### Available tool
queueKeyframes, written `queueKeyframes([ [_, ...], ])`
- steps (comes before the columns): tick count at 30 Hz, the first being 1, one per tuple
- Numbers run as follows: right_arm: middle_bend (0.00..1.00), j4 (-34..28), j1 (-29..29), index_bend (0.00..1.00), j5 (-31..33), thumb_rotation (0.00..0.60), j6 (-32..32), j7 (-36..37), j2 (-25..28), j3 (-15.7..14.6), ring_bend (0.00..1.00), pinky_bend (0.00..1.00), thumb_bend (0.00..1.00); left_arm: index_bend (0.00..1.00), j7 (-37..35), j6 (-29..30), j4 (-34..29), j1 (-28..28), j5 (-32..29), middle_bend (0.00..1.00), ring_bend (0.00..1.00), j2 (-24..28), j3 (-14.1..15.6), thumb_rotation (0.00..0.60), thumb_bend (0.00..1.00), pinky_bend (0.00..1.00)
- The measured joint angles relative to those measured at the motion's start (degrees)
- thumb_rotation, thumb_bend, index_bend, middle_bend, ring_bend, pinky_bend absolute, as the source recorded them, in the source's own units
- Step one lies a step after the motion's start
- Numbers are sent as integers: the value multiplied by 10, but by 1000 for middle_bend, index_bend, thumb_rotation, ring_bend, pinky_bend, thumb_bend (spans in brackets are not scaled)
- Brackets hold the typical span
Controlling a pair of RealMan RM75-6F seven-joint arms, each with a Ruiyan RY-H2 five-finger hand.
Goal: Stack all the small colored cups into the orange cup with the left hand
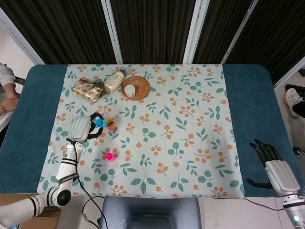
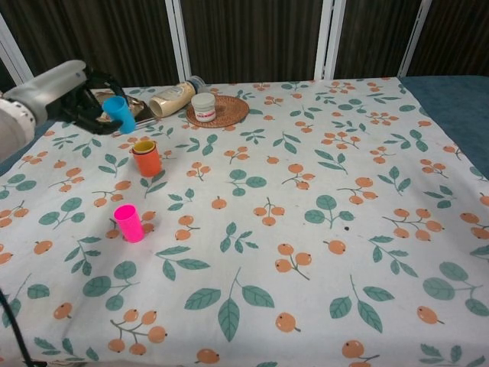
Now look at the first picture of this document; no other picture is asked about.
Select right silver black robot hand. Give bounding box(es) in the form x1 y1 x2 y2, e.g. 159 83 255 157
246 139 301 198

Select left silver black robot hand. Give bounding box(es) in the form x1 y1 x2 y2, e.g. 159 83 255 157
68 112 105 144

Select bystander in white clothes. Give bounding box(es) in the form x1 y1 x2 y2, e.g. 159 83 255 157
0 62 21 134

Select brown cardboard box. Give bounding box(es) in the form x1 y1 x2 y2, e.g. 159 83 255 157
0 193 61 229

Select white small cup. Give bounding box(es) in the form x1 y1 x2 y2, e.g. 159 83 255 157
124 84 136 98

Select floral fruit print tablecloth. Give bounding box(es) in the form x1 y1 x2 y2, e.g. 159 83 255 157
38 63 245 199

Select black cable on floor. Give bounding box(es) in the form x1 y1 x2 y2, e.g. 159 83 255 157
213 196 285 212

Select cream squeeze bottle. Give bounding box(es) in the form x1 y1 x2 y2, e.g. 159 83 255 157
104 68 128 94

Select dark grey flat case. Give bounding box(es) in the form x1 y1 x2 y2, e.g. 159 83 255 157
91 80 111 104

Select white sneaker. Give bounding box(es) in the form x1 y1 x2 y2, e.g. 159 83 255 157
283 87 305 119

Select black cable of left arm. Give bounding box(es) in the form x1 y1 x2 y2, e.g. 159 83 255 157
71 140 107 229

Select teal blue table cover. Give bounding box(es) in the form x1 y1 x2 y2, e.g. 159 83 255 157
0 63 305 198

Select gold snack packet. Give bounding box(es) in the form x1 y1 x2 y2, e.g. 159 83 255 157
72 77 105 104

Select dark folding screen white frames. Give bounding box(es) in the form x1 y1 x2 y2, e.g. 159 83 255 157
0 0 305 84

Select round woven rattan mat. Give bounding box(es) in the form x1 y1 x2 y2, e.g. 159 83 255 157
121 75 151 102

